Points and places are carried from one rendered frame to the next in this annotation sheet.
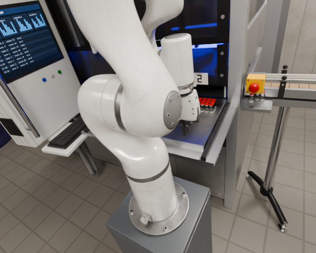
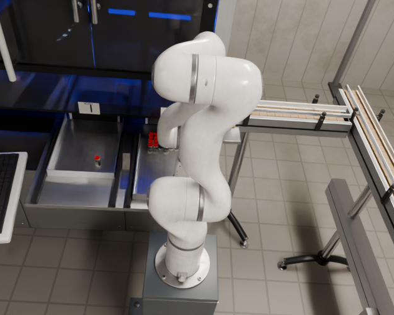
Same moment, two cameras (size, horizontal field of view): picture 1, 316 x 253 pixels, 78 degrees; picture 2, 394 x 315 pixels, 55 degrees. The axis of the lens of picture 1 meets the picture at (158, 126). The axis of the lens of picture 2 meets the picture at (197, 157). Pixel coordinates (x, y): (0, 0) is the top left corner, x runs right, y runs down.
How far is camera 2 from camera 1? 0.83 m
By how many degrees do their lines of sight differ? 34
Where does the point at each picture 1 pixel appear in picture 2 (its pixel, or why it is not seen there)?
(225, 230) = not seen: hidden behind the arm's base
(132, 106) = (216, 209)
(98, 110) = (181, 212)
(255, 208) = (216, 232)
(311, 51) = (247, 19)
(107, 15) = (214, 168)
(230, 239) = not seen: hidden behind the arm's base
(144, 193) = (191, 257)
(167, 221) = (197, 273)
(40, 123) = not seen: outside the picture
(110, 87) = (191, 195)
